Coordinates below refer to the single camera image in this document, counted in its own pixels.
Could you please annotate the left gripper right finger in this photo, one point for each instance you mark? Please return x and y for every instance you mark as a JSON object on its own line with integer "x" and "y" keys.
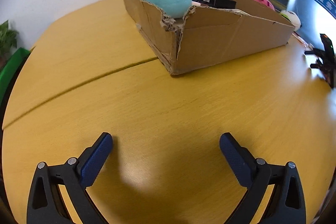
{"x": 286, "y": 204}

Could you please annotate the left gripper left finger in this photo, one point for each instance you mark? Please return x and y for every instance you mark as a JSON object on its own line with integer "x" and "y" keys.
{"x": 46, "y": 204}

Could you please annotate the black product box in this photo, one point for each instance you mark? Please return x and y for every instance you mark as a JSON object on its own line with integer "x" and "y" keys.
{"x": 218, "y": 4}

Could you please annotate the white panda plush toy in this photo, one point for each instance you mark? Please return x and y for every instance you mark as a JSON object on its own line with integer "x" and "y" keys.
{"x": 293, "y": 18}

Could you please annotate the brown cardboard box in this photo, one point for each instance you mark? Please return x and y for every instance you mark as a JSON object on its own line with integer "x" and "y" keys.
{"x": 207, "y": 36}

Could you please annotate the green covered side table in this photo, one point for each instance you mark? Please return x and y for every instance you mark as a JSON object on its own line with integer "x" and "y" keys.
{"x": 8, "y": 71}

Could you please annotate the potted green plant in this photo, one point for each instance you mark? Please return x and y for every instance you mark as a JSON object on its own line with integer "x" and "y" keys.
{"x": 8, "y": 39}

